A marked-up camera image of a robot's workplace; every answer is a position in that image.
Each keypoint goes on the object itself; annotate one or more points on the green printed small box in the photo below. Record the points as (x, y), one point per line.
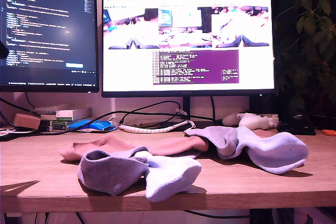
(59, 126)

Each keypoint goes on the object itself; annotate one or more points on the white box green label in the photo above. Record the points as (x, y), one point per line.
(73, 113)

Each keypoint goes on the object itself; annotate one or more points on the white game controller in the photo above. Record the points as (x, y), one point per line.
(252, 121)

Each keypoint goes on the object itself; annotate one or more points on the black flat device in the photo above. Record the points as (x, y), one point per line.
(10, 136)

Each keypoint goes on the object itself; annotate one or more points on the green house plant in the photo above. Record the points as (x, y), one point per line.
(309, 37)

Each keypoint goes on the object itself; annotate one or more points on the dark code computer monitor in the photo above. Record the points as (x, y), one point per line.
(47, 24)

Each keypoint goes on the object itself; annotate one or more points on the blue plastic packet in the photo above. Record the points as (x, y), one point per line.
(92, 125)

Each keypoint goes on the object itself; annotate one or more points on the white sock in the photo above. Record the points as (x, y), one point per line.
(170, 176)
(275, 150)

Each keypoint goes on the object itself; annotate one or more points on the bright white computer monitor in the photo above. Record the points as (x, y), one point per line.
(126, 72)

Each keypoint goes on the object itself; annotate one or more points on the small brown cardboard box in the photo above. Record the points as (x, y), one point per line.
(26, 121)

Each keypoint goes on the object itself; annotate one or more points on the black monitor stand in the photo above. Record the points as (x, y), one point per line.
(186, 108)

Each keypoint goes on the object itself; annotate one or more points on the grey frilly-cuff sock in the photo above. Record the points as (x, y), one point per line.
(110, 174)
(218, 136)

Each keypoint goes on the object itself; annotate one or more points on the black wallet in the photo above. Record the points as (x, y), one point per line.
(296, 129)

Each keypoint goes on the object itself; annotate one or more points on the pink sock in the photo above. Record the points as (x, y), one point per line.
(105, 141)
(178, 145)

